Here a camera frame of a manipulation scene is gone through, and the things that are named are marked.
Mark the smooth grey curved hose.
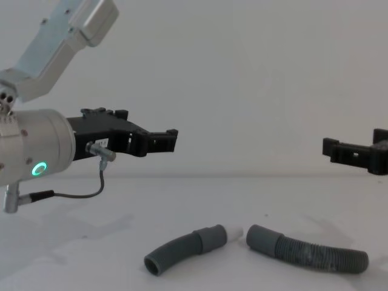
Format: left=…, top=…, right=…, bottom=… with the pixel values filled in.
left=143, top=224, right=228, bottom=269

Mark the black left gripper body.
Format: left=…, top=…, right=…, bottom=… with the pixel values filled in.
left=66, top=107, right=136, bottom=162

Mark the white plastic hose connector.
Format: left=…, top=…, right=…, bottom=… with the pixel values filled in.
left=225, top=225, right=245, bottom=243

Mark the white table cloth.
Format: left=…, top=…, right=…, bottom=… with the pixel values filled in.
left=0, top=173, right=388, bottom=291

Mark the corrugated grey hose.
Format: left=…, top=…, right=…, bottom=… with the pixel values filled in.
left=246, top=224, right=370, bottom=275

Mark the thin dark gripper cable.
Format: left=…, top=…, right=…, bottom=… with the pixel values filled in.
left=18, top=142, right=117, bottom=202

